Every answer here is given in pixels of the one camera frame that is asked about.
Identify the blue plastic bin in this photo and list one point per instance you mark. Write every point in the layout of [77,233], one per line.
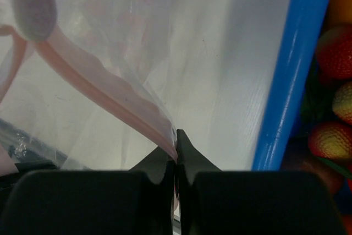
[301,30]

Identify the orange fruit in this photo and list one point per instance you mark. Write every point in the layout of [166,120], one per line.
[338,12]

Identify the clear pink-dotted zip bag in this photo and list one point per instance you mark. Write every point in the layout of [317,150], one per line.
[100,84]

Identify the strawberry bunch with leaves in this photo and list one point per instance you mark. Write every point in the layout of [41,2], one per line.
[325,113]

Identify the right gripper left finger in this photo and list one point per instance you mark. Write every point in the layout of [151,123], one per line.
[41,198]

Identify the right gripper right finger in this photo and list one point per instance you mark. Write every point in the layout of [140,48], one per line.
[246,202]

